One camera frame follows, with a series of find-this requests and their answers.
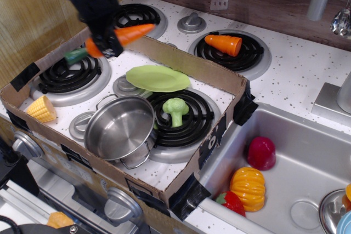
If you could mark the orange toy carrot green stem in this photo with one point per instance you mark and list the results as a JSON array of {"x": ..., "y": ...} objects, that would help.
[{"x": 125, "y": 36}]

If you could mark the grey middle stove knob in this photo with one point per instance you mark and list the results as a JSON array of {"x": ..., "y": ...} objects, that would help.
[{"x": 122, "y": 87}]

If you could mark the black device left edge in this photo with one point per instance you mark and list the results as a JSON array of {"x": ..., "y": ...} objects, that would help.
[{"x": 14, "y": 167}]

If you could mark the yellow toy corn cob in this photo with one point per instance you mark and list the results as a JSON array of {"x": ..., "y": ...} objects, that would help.
[{"x": 42, "y": 110}]

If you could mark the front right black burner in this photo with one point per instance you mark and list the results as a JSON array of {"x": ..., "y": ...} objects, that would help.
[{"x": 180, "y": 136}]

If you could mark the front left black burner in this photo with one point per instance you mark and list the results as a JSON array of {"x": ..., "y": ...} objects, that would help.
[{"x": 66, "y": 85}]

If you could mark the red toy strawberry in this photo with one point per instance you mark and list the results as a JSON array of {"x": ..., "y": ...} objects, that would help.
[{"x": 231, "y": 201}]

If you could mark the orange toy bottom left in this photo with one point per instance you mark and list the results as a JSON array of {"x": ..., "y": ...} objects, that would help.
[{"x": 58, "y": 220}]

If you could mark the stainless steel pot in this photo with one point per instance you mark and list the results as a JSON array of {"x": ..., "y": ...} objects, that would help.
[{"x": 122, "y": 130}]

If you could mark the black burner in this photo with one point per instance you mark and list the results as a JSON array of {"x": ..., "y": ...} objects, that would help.
[
  {"x": 141, "y": 14},
  {"x": 253, "y": 60},
  {"x": 66, "y": 85},
  {"x": 180, "y": 136}
]

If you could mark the back left black burner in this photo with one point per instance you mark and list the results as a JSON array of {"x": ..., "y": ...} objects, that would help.
[{"x": 141, "y": 14}]

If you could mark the silver toy sink basin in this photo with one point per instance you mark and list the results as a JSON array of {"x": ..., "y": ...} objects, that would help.
[{"x": 312, "y": 160}]

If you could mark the orange yellow toy pumpkin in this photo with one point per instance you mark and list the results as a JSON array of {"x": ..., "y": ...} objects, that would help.
[{"x": 249, "y": 185}]

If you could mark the grey left oven knob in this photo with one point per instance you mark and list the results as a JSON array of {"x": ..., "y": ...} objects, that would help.
[{"x": 26, "y": 146}]

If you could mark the orange toy carrot half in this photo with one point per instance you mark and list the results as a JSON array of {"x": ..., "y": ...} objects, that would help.
[{"x": 226, "y": 44}]

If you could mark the grey faucet handle base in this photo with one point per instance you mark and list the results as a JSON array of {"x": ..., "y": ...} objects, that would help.
[{"x": 333, "y": 102}]

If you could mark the grey back stove knob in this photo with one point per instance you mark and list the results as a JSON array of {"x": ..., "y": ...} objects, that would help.
[{"x": 191, "y": 24}]

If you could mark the grey front stove knob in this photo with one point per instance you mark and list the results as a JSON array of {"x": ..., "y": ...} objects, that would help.
[{"x": 78, "y": 125}]

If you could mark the dark red toy fruit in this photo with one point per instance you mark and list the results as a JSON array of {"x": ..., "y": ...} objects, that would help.
[{"x": 261, "y": 153}]

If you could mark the light green plastic plate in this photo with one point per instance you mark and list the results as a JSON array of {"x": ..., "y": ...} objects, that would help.
[{"x": 157, "y": 78}]

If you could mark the brown cardboard fence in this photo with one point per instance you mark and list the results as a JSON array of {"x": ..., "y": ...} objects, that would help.
[{"x": 182, "y": 194}]

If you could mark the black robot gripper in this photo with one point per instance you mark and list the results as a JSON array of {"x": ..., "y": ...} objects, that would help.
[{"x": 98, "y": 15}]

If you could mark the grey right oven knob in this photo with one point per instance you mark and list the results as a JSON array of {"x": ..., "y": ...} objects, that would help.
[{"x": 120, "y": 207}]

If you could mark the light blue plastic cup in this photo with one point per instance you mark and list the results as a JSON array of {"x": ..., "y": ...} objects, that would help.
[{"x": 344, "y": 225}]

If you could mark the grey stove knob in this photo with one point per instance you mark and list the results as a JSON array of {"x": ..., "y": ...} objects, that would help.
[
  {"x": 122, "y": 87},
  {"x": 78, "y": 125},
  {"x": 191, "y": 24}
]

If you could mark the back right black burner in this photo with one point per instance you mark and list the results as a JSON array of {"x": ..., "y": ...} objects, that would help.
[{"x": 253, "y": 60}]

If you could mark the steel bowl in sink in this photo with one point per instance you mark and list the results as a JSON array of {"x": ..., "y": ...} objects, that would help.
[{"x": 332, "y": 208}]

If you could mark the grey oven knob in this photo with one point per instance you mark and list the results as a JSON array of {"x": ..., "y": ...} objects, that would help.
[
  {"x": 120, "y": 207},
  {"x": 26, "y": 146}
]

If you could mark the green toy broccoli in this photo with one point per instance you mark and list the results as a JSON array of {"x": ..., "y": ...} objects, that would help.
[{"x": 177, "y": 108}]

